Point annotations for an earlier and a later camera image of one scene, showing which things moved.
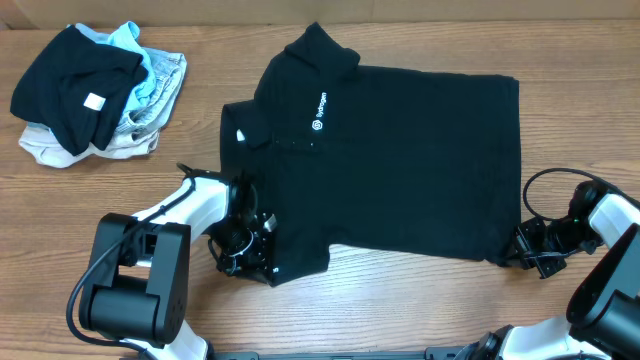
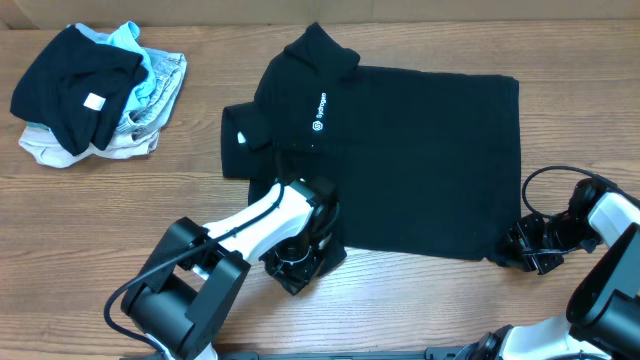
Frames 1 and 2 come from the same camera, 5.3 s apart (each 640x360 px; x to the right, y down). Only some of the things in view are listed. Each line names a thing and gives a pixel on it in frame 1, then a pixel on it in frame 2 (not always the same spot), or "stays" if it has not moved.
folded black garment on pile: (76, 89) stays
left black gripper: (267, 245) to (298, 270)
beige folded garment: (48, 150) stays
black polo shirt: (409, 161) stays
